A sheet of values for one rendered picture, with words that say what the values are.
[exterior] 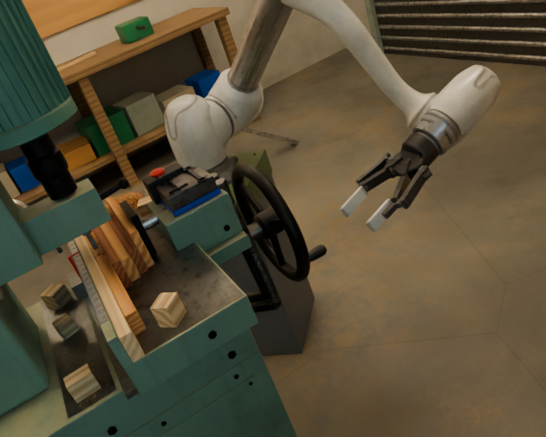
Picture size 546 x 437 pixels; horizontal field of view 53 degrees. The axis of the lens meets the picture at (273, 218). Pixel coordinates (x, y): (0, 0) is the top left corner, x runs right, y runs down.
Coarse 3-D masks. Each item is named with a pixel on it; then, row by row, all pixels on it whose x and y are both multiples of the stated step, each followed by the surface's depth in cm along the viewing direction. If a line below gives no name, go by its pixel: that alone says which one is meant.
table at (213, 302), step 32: (160, 256) 103; (192, 256) 100; (224, 256) 106; (128, 288) 97; (160, 288) 94; (192, 288) 91; (224, 288) 88; (192, 320) 84; (224, 320) 84; (256, 320) 87; (160, 352) 81; (192, 352) 84
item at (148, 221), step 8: (128, 208) 103; (128, 216) 100; (136, 216) 99; (152, 216) 105; (136, 224) 100; (144, 224) 104; (152, 224) 105; (144, 232) 101; (144, 240) 102; (152, 248) 103
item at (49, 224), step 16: (80, 192) 96; (96, 192) 96; (32, 208) 97; (48, 208) 94; (64, 208) 95; (80, 208) 96; (96, 208) 97; (32, 224) 93; (48, 224) 94; (64, 224) 96; (80, 224) 97; (96, 224) 98; (32, 240) 94; (48, 240) 95; (64, 240) 97
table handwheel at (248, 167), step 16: (240, 176) 118; (256, 176) 109; (240, 192) 126; (272, 192) 107; (240, 208) 130; (256, 208) 121; (272, 208) 118; (288, 208) 106; (256, 224) 118; (272, 224) 115; (288, 224) 106; (256, 240) 131; (272, 240) 121; (304, 240) 108; (272, 256) 128; (304, 256) 109; (288, 272) 122; (304, 272) 113
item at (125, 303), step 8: (96, 240) 108; (96, 256) 103; (104, 256) 102; (104, 264) 99; (104, 272) 96; (112, 272) 96; (112, 280) 93; (112, 288) 91; (120, 288) 90; (120, 296) 88; (128, 296) 88; (120, 304) 86; (128, 304) 85; (128, 312) 84; (136, 312) 84; (128, 320) 83; (136, 320) 84; (136, 328) 84; (144, 328) 85
